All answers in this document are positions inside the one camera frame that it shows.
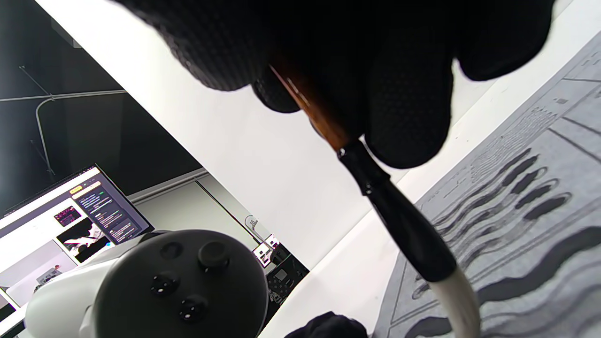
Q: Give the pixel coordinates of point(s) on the person's right hand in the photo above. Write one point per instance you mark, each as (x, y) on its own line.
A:
(404, 94)

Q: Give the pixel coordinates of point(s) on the person's left hand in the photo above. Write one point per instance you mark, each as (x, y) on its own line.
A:
(328, 328)

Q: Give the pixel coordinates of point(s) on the brown Chinese brush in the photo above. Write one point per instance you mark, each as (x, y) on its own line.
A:
(408, 225)

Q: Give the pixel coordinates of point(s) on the grey water writing practice cloth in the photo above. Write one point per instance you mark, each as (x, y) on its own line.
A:
(554, 150)

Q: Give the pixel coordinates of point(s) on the grey and white left controller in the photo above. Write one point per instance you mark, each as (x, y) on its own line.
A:
(178, 281)

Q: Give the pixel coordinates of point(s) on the white backdrop panel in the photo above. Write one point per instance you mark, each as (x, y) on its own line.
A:
(235, 141)

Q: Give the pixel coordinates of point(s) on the computer monitor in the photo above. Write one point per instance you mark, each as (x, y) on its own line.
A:
(70, 225)

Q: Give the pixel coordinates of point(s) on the grey wall conduit pipe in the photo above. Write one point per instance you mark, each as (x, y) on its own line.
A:
(84, 94)

